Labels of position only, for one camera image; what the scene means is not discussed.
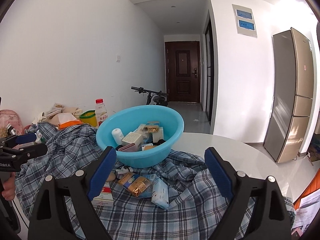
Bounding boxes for pink backpack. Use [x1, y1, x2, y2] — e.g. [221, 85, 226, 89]
[0, 109, 23, 135]

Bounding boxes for green yellow bowl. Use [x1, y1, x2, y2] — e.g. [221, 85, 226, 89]
[79, 110, 98, 128]

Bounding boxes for black framed glass door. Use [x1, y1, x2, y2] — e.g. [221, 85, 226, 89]
[204, 10, 215, 134]

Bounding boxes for grey wall panel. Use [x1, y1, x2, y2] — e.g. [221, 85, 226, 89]
[232, 4, 258, 38]

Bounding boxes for orange chair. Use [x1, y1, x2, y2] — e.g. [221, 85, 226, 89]
[293, 177, 320, 210]

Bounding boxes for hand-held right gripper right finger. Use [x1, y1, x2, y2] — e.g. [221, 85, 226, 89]
[204, 147, 294, 240]

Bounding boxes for black bicycle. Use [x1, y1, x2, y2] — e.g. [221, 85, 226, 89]
[131, 86, 169, 107]

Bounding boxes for white plastic bottle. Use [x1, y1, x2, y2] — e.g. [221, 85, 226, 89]
[111, 128, 125, 144]

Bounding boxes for beige flat block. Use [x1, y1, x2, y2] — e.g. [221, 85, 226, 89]
[122, 131, 143, 146]

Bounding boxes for gold refrigerator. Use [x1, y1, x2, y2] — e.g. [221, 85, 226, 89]
[263, 27, 315, 164]

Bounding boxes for red white cigarette pack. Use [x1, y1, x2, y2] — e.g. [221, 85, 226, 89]
[92, 181, 113, 207]

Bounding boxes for beige cloth bags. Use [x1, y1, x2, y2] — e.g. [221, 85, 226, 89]
[37, 103, 83, 124]

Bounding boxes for blue plastic basin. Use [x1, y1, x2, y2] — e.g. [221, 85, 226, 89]
[96, 105, 184, 168]

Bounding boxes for light blue tissue pack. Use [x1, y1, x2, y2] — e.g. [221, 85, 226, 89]
[151, 179, 170, 209]

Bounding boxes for dark brown door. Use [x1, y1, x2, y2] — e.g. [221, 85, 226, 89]
[165, 41, 201, 103]

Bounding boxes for blue plaid cloth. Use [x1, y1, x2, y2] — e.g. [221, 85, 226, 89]
[15, 121, 294, 240]

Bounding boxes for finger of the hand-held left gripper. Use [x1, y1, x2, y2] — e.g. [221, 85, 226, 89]
[5, 133, 37, 148]
[0, 144, 48, 164]

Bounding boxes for orange white tissue pack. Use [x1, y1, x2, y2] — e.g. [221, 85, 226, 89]
[57, 112, 83, 130]

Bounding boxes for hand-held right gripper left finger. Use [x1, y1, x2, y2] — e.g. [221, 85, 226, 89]
[27, 146, 117, 240]

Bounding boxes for black hair tie white charm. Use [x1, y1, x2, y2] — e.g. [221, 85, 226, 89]
[115, 165, 133, 177]

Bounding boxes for red cap milk bottle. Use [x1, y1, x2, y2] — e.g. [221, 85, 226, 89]
[95, 99, 108, 127]

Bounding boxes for person's left hand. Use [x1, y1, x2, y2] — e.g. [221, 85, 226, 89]
[1, 174, 16, 201]

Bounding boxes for pink dark case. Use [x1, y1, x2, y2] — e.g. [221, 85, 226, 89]
[119, 143, 137, 152]

